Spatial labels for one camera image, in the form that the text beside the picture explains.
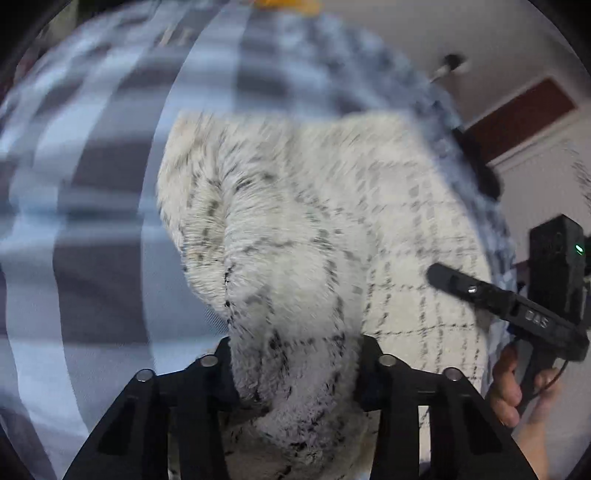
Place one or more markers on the person's right hand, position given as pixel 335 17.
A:
pixel 503 397

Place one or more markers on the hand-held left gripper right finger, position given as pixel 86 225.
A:
pixel 369 374

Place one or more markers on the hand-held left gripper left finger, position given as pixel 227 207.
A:
pixel 221 369

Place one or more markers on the cream plaid shirt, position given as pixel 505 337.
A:
pixel 300 230

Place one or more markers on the person's right forearm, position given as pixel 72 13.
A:
pixel 531 452

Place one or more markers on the yellow cloth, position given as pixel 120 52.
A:
pixel 286 4

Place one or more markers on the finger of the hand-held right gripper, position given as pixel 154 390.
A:
pixel 461 286

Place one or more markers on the brown wooden door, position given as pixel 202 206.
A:
pixel 521 120

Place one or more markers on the blue checkered bed blanket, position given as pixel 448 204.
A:
pixel 92 184

